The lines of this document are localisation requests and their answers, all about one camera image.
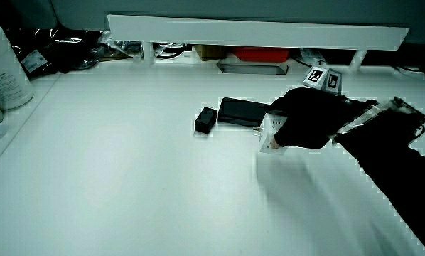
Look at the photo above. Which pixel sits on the long white shelf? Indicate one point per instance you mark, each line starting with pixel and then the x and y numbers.
pixel 255 33

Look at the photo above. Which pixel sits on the brown cardboard box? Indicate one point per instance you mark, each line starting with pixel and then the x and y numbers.
pixel 209 52

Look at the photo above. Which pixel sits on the person's right hand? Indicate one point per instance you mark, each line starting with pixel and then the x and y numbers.
pixel 308 117

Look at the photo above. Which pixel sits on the white cylindrical container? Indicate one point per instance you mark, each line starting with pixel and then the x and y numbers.
pixel 3 71

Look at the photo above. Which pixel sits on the small black adapter cube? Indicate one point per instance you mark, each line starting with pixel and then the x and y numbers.
pixel 205 120

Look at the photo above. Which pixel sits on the black plastic bag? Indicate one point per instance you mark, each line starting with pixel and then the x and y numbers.
pixel 52 49

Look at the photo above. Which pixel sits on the red box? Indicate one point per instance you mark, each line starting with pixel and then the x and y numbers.
pixel 261 54

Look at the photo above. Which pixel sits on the flat black rectangular box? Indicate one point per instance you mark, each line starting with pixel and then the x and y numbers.
pixel 241 111

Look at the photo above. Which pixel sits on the white socket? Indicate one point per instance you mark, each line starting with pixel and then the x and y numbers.
pixel 268 129

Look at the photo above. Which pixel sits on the clear plastic bag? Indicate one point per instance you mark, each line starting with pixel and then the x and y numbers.
pixel 122 48

